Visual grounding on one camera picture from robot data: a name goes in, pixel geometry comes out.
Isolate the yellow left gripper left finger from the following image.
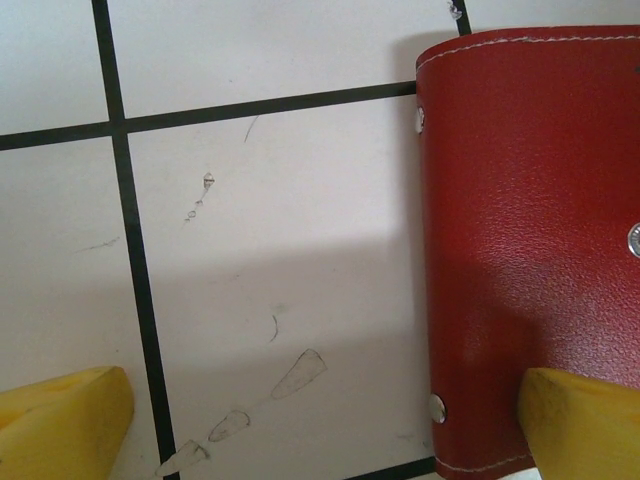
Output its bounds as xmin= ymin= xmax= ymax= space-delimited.
xmin=0 ymin=365 xmax=135 ymax=480

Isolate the red leather card holder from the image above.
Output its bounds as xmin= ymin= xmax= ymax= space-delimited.
xmin=414 ymin=27 xmax=640 ymax=476

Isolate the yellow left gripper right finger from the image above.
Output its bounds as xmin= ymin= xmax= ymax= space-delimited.
xmin=517 ymin=367 xmax=640 ymax=480

